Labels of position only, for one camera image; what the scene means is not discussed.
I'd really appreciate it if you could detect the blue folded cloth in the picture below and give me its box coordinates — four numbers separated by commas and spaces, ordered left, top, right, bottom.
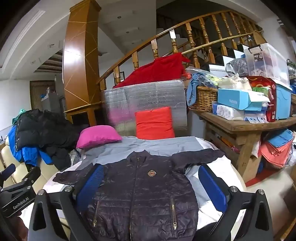
267, 129, 295, 148

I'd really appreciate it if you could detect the wicker basket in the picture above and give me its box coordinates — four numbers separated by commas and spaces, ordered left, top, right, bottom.
188, 85, 219, 113

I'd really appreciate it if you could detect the pile of black coats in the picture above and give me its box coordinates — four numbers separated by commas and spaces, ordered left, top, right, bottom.
17, 109, 89, 171

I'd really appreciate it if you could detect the blue cardboard box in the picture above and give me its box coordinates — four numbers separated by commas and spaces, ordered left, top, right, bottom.
217, 88, 271, 111

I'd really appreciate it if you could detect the grey cabinet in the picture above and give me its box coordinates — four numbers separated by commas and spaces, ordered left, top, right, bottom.
47, 87, 67, 112

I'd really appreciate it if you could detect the pink pillow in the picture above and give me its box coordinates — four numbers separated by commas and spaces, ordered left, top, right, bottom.
76, 125, 122, 149

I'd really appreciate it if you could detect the dark plastic bag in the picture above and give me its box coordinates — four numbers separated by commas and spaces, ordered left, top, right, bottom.
225, 58, 249, 77

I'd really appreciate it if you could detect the pile of coral cloths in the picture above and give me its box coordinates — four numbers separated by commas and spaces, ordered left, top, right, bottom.
258, 138, 295, 169

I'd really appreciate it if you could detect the white bed sheet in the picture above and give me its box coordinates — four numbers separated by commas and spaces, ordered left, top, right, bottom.
21, 139, 246, 241

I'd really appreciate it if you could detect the red-orange pillow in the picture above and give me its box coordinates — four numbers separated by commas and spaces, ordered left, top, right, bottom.
135, 107, 175, 140

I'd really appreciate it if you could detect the red blanket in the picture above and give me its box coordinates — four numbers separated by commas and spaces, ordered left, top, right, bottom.
113, 52, 191, 88

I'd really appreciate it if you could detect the silver foil insulation panel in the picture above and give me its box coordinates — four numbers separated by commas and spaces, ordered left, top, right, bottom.
102, 79, 188, 137

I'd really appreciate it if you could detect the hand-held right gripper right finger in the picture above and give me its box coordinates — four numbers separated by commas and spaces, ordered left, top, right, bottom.
198, 164, 281, 241

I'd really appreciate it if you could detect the white tissue pack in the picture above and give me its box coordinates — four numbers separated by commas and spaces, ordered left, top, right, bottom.
212, 104, 245, 121
244, 110, 270, 124

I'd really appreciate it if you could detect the light blue cloth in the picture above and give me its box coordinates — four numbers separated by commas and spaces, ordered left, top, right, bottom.
186, 72, 219, 107

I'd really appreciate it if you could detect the wooden stair railing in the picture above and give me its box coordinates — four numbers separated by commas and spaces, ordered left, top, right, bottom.
96, 9, 264, 91

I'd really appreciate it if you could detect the wooden pillar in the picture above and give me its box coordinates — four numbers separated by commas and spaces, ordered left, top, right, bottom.
62, 0, 102, 127

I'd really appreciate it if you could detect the wooden table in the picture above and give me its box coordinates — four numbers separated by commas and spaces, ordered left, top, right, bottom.
191, 108, 296, 184

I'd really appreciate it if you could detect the dark navy quilted jacket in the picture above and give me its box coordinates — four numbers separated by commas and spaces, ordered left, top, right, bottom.
53, 149, 226, 241

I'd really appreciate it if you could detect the red gift bag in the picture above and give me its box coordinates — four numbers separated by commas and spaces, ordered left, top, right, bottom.
246, 76, 277, 123

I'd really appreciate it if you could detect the clear plastic storage box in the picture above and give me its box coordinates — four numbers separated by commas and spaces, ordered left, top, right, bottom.
243, 43, 291, 88

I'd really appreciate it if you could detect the clear plastic bag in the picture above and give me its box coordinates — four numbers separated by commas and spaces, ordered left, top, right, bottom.
69, 149, 82, 165

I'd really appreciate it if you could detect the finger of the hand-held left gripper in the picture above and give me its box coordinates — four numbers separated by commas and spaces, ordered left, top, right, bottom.
21, 166, 41, 189
0, 164, 16, 184

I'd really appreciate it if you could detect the cream sofa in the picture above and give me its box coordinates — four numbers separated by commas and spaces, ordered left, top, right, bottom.
0, 137, 61, 194

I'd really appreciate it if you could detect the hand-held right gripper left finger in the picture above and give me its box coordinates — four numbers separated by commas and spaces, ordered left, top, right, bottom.
28, 164, 105, 241

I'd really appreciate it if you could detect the blue plastic bin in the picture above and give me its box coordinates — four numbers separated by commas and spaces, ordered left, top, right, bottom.
275, 83, 293, 120

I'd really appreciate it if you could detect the green cloth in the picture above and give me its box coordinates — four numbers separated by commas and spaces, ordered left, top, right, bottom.
12, 108, 26, 121

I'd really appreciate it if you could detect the grey bed sheet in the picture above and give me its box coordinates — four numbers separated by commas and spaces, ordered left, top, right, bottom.
59, 136, 225, 209

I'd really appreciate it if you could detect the blue jacket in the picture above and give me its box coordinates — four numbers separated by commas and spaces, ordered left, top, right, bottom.
8, 126, 53, 168

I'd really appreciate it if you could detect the beige plastic bag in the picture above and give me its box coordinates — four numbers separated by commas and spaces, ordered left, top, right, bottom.
218, 75, 253, 91

